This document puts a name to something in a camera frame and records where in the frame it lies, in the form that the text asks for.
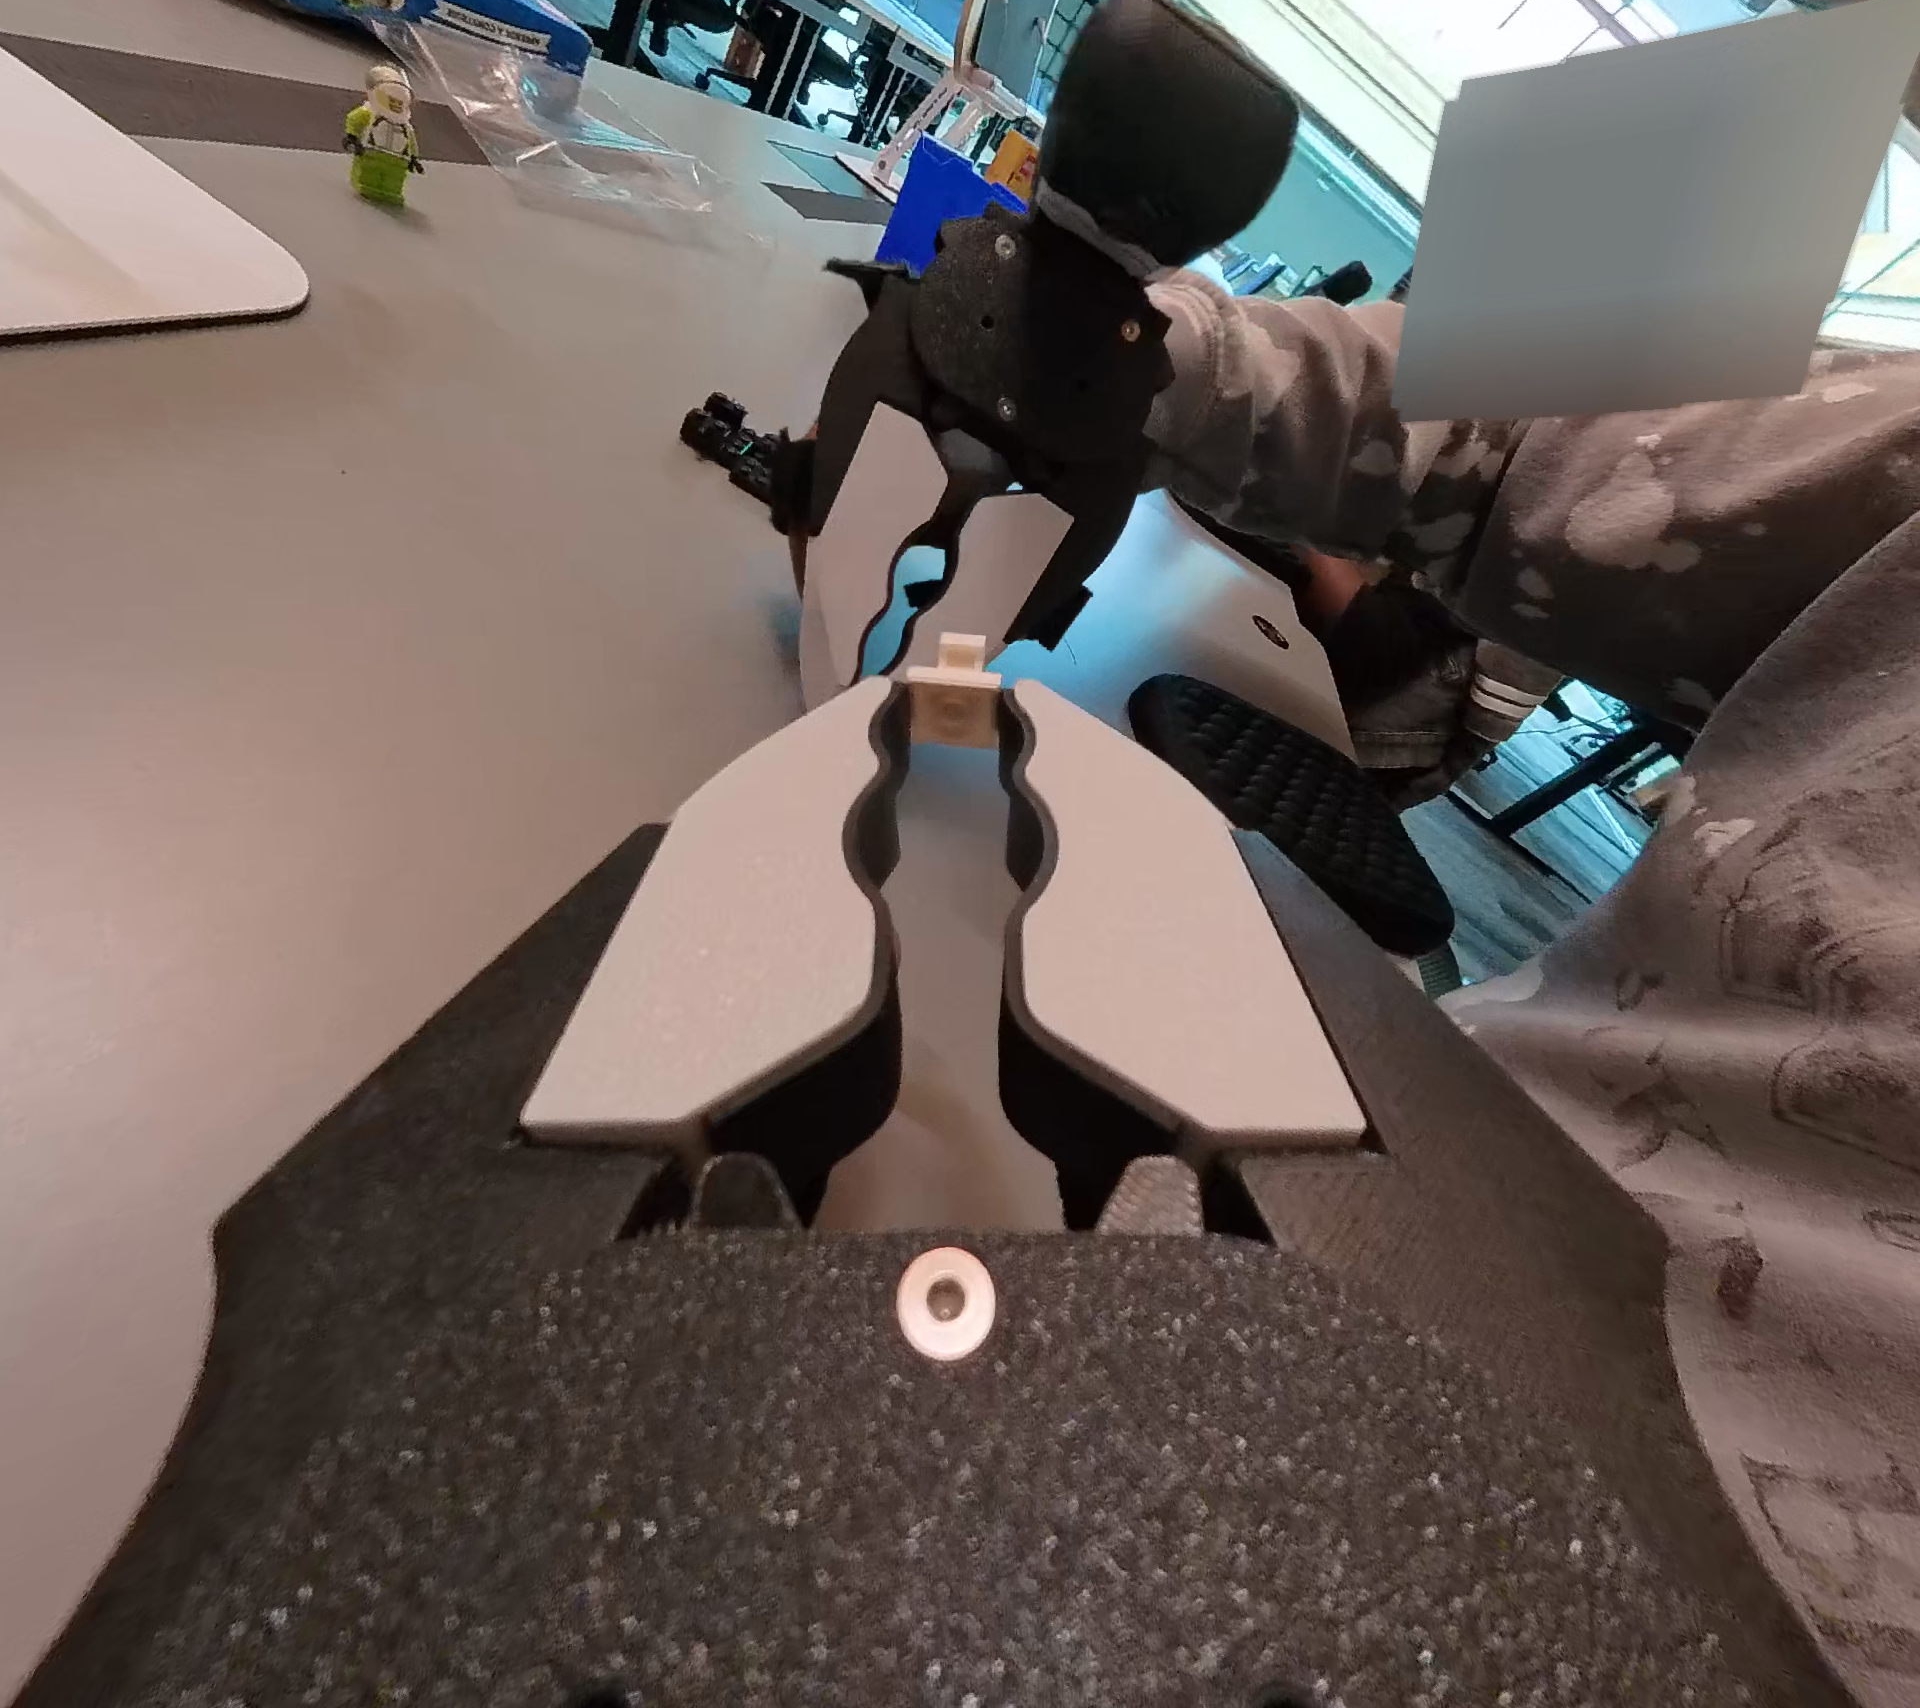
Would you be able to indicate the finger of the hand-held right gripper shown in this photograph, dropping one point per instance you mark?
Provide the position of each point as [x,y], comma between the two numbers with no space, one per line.
[856,538]

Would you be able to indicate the white book stand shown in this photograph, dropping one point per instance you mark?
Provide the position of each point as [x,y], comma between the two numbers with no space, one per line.
[107,208]

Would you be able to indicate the lime green lego minifigure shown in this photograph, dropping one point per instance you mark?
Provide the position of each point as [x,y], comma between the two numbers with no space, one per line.
[384,148]

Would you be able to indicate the small white lego piece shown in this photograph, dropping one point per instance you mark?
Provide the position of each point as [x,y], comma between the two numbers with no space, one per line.
[958,684]

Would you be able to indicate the blue plastic bin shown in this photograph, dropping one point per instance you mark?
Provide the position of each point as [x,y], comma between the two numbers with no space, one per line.
[949,200]

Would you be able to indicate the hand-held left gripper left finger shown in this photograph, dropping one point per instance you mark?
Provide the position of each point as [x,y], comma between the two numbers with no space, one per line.
[705,989]

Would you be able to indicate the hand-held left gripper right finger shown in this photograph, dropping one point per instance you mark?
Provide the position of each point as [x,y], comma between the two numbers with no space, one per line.
[1191,989]

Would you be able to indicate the clear plastic bag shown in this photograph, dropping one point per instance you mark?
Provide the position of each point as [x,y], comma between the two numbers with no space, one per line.
[571,122]

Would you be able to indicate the person's grey sweatshirt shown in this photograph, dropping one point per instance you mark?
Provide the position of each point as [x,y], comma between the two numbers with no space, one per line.
[1771,1140]

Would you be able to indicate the black lego chassis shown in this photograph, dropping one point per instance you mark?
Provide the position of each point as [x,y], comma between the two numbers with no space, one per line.
[746,452]

